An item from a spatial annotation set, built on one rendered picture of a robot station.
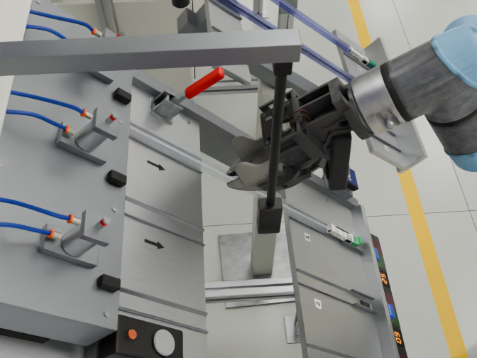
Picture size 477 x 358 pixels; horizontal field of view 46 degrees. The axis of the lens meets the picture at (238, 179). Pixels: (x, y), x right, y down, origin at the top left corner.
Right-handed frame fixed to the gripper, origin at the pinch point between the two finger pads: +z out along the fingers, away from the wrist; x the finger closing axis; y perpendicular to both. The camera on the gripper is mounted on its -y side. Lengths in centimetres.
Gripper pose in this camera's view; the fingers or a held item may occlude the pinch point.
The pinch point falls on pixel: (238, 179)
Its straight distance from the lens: 78.2
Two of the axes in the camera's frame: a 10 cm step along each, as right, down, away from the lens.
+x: 0.7, 8.1, -5.8
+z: -8.1, 3.8, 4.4
